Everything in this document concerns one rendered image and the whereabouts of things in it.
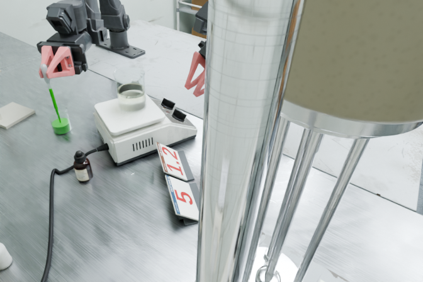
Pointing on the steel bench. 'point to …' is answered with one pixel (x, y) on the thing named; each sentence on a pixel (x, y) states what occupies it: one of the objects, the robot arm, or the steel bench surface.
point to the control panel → (171, 114)
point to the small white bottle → (4, 257)
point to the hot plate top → (109, 115)
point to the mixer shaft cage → (309, 139)
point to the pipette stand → (13, 114)
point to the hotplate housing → (141, 139)
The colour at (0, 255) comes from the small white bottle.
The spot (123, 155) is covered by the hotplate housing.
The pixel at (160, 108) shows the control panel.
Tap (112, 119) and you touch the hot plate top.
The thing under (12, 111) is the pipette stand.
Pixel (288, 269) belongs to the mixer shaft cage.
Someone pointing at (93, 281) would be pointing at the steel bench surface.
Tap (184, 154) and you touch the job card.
